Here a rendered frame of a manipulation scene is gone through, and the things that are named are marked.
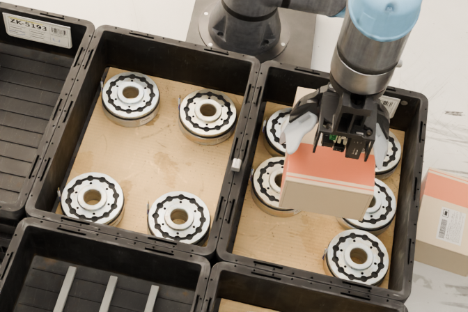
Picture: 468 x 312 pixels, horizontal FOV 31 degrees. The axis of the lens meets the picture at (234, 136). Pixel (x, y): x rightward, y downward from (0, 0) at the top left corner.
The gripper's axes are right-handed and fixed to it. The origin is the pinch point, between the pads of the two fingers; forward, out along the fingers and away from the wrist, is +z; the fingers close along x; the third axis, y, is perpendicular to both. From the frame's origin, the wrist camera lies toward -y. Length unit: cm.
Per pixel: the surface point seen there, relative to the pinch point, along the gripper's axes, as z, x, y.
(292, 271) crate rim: 16.6, -1.9, 12.2
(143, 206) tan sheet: 26.7, -27.1, 0.3
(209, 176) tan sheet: 26.8, -17.1, -7.7
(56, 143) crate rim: 16.8, -41.9, -3.0
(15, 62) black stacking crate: 27, -56, -25
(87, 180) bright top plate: 23.9, -36.9, -1.4
